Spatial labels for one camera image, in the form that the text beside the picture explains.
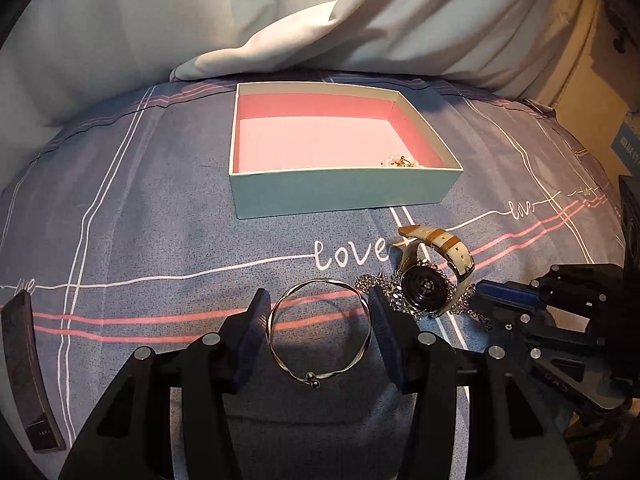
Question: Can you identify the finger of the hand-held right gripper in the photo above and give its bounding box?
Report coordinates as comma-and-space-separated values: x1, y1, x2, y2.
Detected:
470, 262, 623, 333
517, 322, 626, 426

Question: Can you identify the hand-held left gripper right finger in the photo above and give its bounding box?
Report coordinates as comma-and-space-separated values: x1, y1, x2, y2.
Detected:
367, 290, 581, 480

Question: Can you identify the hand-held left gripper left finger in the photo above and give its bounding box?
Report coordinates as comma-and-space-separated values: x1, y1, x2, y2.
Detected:
59, 287, 273, 480

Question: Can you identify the silver chain necklace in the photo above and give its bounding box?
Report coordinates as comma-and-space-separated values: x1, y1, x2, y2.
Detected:
354, 259, 497, 332

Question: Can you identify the twisted silver bangle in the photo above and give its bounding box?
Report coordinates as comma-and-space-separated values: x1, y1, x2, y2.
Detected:
267, 278, 374, 389

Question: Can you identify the wristwatch with beige leather strap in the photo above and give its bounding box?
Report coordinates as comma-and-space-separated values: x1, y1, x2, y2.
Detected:
397, 225, 477, 322

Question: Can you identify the teal box with pink lining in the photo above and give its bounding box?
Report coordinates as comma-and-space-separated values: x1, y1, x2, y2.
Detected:
229, 81, 463, 221

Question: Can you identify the pearl and gold jewelry piece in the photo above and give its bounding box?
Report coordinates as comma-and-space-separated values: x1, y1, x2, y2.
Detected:
381, 154, 425, 169

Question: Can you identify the blue cardboard box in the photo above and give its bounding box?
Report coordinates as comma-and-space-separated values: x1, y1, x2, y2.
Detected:
609, 110, 640, 172

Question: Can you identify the blue plaid bed sheet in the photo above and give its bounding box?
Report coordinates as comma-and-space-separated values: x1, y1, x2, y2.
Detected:
0, 72, 628, 480

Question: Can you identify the black curved bar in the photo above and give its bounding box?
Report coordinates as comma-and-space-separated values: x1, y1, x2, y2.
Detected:
0, 290, 67, 454

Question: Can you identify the white curtain cloth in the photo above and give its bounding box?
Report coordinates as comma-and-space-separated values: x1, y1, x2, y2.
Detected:
0, 0, 593, 131

